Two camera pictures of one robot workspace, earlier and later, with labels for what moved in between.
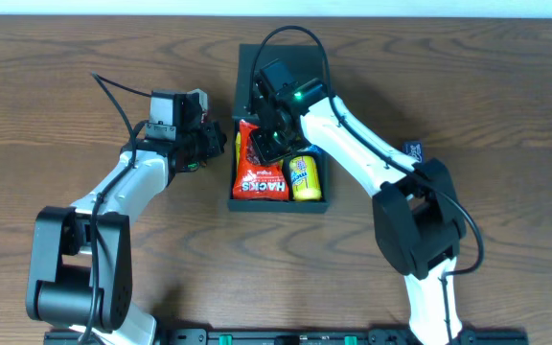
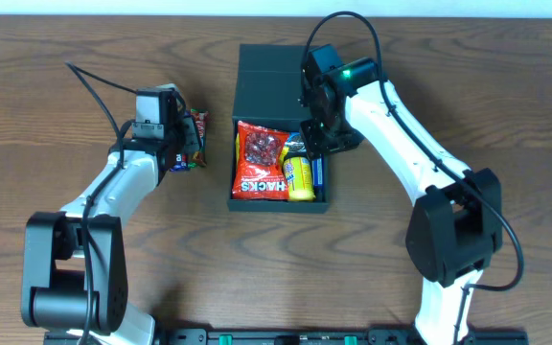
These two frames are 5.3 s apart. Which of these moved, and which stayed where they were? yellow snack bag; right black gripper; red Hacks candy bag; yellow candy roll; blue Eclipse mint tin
Moved: yellow candy roll; right black gripper; blue Eclipse mint tin
Stayed: red Hacks candy bag; yellow snack bag
